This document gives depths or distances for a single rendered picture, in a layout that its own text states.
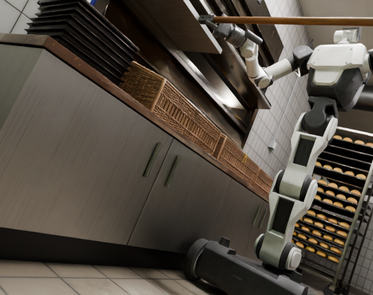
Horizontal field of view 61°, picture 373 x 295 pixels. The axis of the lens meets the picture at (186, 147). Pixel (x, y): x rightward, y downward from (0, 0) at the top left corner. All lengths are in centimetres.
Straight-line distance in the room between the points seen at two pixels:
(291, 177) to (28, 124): 120
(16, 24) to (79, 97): 58
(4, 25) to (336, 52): 151
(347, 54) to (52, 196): 149
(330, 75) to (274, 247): 91
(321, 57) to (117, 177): 125
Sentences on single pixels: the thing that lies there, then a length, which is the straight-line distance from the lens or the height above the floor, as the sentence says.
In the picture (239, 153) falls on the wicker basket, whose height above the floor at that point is 71.
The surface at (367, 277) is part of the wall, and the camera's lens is 607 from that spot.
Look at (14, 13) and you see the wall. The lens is 145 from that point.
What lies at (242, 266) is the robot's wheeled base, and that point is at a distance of 147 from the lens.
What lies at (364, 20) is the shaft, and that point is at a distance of 139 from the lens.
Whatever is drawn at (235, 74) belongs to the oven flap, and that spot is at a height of 137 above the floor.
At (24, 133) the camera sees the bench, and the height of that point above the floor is 34.
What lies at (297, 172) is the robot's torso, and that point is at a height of 68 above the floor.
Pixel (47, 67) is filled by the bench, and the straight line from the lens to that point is 88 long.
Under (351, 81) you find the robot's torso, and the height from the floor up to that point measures 120.
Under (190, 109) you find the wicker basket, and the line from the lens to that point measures 138.
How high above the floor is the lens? 35
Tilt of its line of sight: 8 degrees up
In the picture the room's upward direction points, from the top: 23 degrees clockwise
